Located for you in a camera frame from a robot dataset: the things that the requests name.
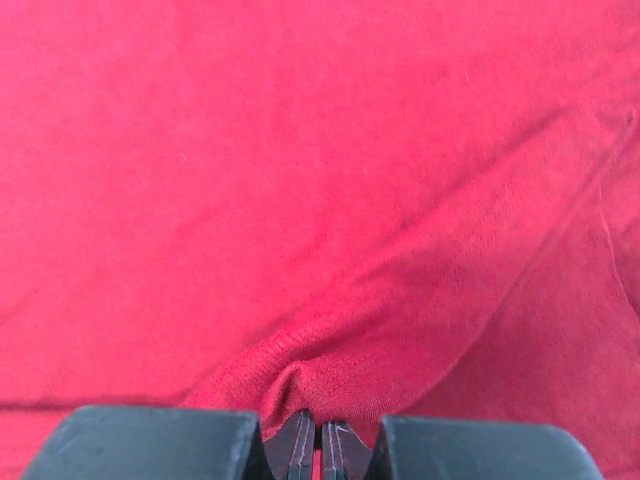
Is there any red t-shirt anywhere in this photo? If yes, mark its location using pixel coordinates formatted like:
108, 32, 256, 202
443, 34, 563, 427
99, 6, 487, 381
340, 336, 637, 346
1, 1, 639, 479

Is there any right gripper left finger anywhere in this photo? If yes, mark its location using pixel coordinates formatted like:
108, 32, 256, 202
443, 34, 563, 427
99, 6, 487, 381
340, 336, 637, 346
22, 406, 316, 479

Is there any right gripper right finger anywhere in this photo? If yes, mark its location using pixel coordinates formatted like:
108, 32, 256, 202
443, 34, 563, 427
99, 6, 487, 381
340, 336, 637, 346
321, 416, 603, 480

